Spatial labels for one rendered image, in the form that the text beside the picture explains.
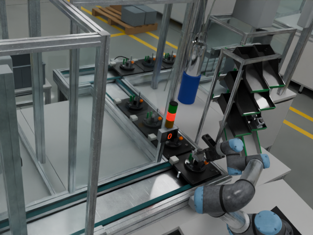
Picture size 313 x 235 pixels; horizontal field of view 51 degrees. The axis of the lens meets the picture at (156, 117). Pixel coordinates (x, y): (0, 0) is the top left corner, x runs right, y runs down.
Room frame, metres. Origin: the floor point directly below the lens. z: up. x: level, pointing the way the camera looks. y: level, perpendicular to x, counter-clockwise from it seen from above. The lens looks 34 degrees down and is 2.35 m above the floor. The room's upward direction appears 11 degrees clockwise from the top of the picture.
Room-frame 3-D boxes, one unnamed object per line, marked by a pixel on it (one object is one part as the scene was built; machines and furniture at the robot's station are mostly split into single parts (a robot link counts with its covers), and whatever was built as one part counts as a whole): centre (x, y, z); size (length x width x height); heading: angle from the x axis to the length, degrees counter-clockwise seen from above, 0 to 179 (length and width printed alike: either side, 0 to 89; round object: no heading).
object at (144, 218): (1.32, -0.19, 0.91); 0.89 x 0.06 x 0.11; 131
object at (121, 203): (1.44, -0.06, 0.91); 0.84 x 0.28 x 0.10; 131
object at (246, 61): (1.94, -0.49, 1.26); 0.36 x 0.21 x 0.80; 131
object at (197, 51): (2.61, -0.23, 1.32); 0.14 x 0.14 x 0.38
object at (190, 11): (1.60, -0.06, 1.46); 0.03 x 0.03 x 1.00; 41
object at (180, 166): (1.61, -0.30, 0.96); 0.24 x 0.24 x 0.02; 41
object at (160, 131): (1.58, -0.08, 1.29); 0.12 x 0.05 x 0.25; 131
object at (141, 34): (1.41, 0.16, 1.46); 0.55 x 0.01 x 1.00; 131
